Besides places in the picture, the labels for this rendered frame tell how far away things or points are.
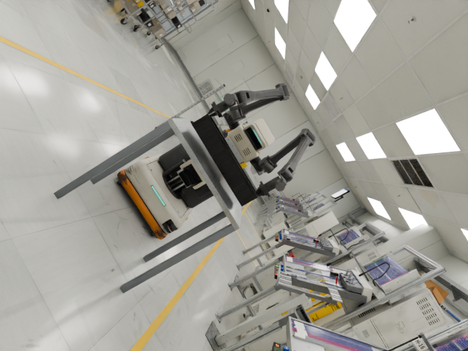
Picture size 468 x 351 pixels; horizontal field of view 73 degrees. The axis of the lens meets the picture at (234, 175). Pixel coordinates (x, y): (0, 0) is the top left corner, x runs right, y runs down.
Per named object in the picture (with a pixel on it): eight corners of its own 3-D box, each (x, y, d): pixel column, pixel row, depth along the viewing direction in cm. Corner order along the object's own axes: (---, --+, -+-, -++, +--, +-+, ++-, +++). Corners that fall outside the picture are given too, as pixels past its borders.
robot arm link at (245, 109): (292, 99, 220) (287, 86, 220) (290, 97, 207) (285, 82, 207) (235, 122, 234) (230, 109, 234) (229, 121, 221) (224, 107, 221)
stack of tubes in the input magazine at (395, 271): (379, 285, 272) (409, 271, 268) (363, 267, 322) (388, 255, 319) (387, 298, 271) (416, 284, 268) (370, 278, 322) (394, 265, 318)
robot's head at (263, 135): (251, 123, 250) (263, 115, 238) (264, 146, 252) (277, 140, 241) (239, 130, 241) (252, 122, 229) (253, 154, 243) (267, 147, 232)
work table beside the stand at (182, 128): (92, 178, 220) (188, 118, 210) (147, 260, 229) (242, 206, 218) (53, 193, 176) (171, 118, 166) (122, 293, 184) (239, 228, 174)
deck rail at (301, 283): (283, 283, 280) (285, 276, 279) (283, 282, 282) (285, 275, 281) (365, 303, 270) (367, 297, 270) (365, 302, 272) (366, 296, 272)
